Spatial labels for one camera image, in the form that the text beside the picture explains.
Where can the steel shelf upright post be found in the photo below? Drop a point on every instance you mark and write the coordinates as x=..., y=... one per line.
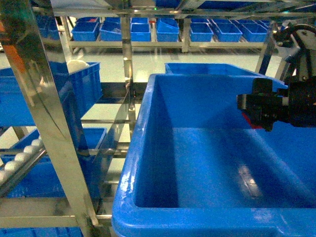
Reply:
x=40, y=68

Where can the white roller track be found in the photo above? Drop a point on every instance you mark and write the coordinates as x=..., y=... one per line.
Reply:
x=15, y=170

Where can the red magnetic block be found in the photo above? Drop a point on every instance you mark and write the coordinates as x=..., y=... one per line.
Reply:
x=253, y=126

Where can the large blue target bin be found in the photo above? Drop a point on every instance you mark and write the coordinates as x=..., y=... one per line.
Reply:
x=195, y=167

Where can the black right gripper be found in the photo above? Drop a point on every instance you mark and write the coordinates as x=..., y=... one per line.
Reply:
x=265, y=105

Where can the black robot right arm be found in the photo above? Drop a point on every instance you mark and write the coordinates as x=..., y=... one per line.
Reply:
x=295, y=104

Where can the blue bin behind target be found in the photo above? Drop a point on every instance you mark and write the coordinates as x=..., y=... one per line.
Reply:
x=207, y=69

